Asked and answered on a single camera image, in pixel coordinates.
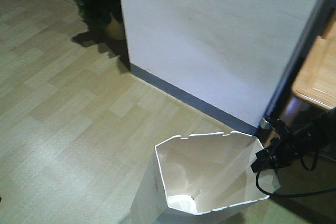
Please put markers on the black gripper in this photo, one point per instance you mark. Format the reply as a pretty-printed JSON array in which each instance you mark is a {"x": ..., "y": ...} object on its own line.
[{"x": 281, "y": 152}]

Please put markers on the white trash bin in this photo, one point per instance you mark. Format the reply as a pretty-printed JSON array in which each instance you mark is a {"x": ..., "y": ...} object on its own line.
[{"x": 202, "y": 178}]

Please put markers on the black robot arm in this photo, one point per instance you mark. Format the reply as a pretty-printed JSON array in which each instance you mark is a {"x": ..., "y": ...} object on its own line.
[{"x": 317, "y": 134}]

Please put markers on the light wooden desk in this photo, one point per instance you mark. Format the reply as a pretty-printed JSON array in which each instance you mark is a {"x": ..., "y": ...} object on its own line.
[{"x": 314, "y": 85}]

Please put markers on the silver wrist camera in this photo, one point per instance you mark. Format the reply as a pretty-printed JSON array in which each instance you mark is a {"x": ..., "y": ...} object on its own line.
[{"x": 265, "y": 123}]

